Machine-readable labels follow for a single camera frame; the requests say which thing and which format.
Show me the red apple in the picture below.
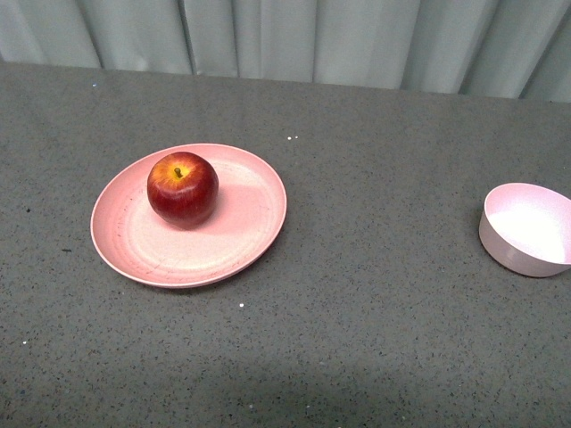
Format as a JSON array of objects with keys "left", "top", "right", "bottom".
[{"left": 146, "top": 152, "right": 219, "bottom": 229}]

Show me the light pink bowl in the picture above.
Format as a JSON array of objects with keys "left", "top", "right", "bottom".
[{"left": 478, "top": 183, "right": 570, "bottom": 277}]

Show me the pink round plate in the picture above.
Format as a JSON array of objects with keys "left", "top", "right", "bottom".
[{"left": 90, "top": 143, "right": 287, "bottom": 288}]

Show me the white pleated curtain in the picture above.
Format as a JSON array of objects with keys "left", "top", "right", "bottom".
[{"left": 1, "top": 1, "right": 570, "bottom": 102}]

